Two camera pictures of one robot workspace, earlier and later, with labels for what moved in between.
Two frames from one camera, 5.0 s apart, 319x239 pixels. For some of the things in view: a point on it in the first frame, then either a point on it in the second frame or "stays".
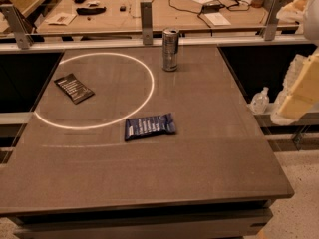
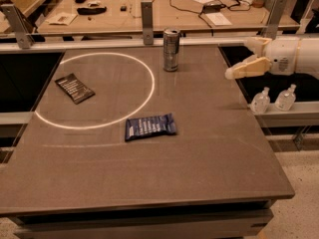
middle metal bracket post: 146,13 stays
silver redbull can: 169,49 stays
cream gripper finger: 301,91 to 253,66
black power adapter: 211,8 stays
